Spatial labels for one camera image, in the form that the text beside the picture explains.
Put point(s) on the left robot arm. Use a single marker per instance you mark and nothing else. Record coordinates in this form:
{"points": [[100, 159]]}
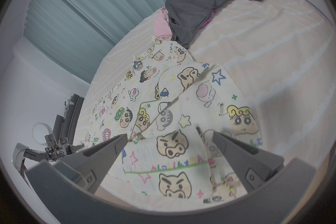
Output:
{"points": [[56, 148]]}

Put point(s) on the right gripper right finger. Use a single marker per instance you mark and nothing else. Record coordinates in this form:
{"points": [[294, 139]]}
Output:
{"points": [[246, 160]]}

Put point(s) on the white printed pyjama top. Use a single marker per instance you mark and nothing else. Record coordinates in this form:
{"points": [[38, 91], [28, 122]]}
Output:
{"points": [[183, 112]]}

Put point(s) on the pink garment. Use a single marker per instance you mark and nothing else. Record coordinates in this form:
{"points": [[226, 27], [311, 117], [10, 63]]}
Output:
{"points": [[161, 26]]}

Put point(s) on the black garment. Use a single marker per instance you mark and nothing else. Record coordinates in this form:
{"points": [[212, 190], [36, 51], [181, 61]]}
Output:
{"points": [[191, 7]]}

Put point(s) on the dark grey sofa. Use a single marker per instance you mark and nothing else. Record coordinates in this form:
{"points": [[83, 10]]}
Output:
{"points": [[70, 115]]}

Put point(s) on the purple garment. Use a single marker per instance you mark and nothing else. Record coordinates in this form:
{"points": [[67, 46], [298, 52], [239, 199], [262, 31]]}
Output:
{"points": [[208, 20]]}

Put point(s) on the bed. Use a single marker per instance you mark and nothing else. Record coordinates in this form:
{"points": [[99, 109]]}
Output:
{"points": [[275, 60]]}

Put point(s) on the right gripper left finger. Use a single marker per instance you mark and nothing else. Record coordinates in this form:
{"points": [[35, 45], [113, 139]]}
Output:
{"points": [[99, 162]]}

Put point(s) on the blue-green curtain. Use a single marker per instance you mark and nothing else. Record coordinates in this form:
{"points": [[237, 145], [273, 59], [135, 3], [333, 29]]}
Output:
{"points": [[91, 2]]}

